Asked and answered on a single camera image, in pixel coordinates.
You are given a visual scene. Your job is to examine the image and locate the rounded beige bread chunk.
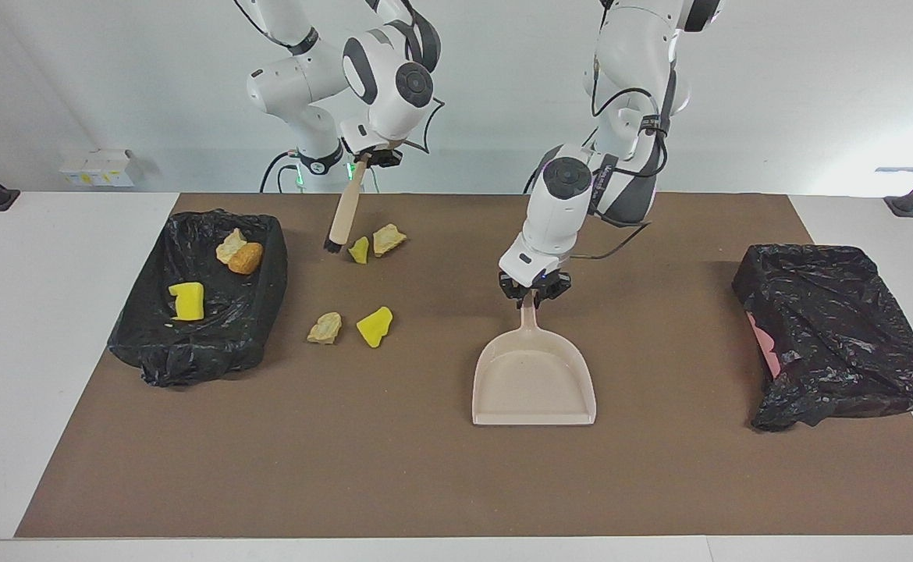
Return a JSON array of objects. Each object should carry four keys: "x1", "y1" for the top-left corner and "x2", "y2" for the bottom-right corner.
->
[{"x1": 307, "y1": 312, "x2": 343, "y2": 345}]

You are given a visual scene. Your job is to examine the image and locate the left arm base cable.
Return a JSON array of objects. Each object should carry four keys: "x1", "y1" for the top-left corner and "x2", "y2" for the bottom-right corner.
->
[{"x1": 523, "y1": 125, "x2": 594, "y2": 194}]

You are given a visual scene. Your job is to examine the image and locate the striped croissant piece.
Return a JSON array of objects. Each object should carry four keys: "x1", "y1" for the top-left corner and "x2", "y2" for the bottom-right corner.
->
[{"x1": 215, "y1": 228, "x2": 249, "y2": 265}]

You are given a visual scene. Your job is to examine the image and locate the notched yellow sponge piece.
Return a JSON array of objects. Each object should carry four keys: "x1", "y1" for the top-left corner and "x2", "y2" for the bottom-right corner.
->
[{"x1": 168, "y1": 282, "x2": 206, "y2": 322}]

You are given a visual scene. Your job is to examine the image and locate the beige hand brush black bristles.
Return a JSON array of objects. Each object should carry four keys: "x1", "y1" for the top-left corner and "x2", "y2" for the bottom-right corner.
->
[{"x1": 324, "y1": 152, "x2": 369, "y2": 254}]

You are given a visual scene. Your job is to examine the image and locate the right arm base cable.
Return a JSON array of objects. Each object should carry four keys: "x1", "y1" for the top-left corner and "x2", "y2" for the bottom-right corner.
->
[{"x1": 260, "y1": 152, "x2": 301, "y2": 194}]

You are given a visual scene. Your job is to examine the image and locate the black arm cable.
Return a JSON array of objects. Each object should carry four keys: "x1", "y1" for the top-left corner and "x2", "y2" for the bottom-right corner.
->
[
  {"x1": 568, "y1": 0, "x2": 672, "y2": 260},
  {"x1": 234, "y1": 0, "x2": 446, "y2": 157}
]

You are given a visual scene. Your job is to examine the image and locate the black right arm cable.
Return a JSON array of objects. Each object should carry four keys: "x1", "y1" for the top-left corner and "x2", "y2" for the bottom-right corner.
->
[{"x1": 234, "y1": 0, "x2": 446, "y2": 157}]

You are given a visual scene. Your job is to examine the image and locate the bin lined with black bag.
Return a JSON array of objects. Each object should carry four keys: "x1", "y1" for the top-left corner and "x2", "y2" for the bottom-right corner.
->
[{"x1": 107, "y1": 208, "x2": 289, "y2": 389}]

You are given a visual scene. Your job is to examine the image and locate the angular beige bread chunk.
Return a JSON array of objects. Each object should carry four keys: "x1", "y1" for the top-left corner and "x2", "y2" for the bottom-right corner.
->
[{"x1": 372, "y1": 223, "x2": 408, "y2": 258}]

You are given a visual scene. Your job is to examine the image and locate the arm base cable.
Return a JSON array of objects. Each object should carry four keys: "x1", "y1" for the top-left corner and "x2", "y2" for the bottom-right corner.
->
[
  {"x1": 260, "y1": 152, "x2": 301, "y2": 194},
  {"x1": 523, "y1": 125, "x2": 594, "y2": 194}
]

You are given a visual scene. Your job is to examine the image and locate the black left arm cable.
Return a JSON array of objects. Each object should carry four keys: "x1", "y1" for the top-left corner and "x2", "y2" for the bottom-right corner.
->
[{"x1": 568, "y1": 0, "x2": 672, "y2": 260}]

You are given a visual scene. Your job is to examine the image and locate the beige plastic dustpan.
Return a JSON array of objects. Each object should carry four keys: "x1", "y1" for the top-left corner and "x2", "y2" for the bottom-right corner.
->
[{"x1": 471, "y1": 301, "x2": 598, "y2": 427}]

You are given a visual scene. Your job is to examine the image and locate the brown table mat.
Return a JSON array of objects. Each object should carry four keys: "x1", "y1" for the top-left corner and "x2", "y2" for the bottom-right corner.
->
[{"x1": 14, "y1": 192, "x2": 913, "y2": 539}]

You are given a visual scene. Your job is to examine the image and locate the white wall socket box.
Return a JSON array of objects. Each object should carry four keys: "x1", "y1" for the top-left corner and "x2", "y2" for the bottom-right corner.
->
[{"x1": 60, "y1": 148, "x2": 145, "y2": 188}]

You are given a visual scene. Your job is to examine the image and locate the pink bin with black bag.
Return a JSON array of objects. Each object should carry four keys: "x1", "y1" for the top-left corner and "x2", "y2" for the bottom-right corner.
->
[{"x1": 731, "y1": 244, "x2": 913, "y2": 432}]

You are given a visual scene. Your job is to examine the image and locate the brown cork-shaped bread roll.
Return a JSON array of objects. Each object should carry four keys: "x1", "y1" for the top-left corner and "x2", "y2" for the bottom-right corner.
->
[{"x1": 227, "y1": 242, "x2": 265, "y2": 276}]

